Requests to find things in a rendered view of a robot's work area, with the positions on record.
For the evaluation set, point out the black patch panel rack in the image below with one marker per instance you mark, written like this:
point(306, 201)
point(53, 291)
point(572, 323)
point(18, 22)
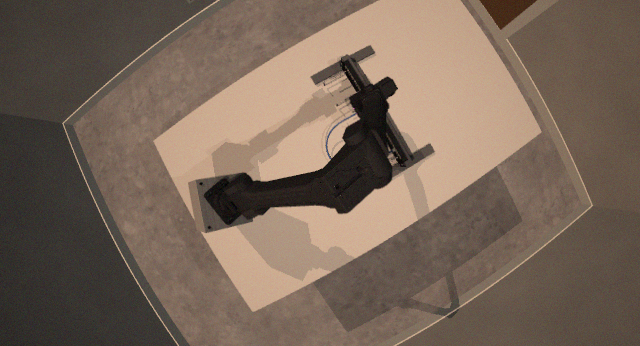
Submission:
point(358, 79)

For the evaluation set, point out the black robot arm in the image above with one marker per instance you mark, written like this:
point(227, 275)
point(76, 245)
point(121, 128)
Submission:
point(358, 168)

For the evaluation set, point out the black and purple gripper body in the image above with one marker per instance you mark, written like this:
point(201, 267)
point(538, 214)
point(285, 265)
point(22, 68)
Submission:
point(353, 100)

